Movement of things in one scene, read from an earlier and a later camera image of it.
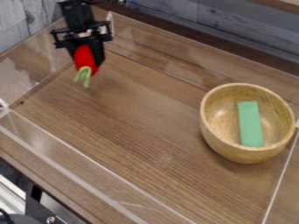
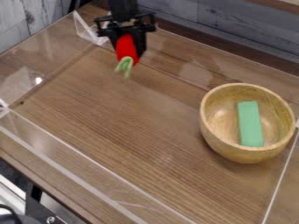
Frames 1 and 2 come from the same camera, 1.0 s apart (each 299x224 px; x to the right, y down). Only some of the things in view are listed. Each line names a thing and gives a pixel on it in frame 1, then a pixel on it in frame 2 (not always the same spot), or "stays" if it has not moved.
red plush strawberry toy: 86,63 → 126,53
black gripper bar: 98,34 → 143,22
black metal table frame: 35,208 stays
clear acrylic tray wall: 181,136 stays
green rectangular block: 250,124 stays
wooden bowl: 247,122 stays
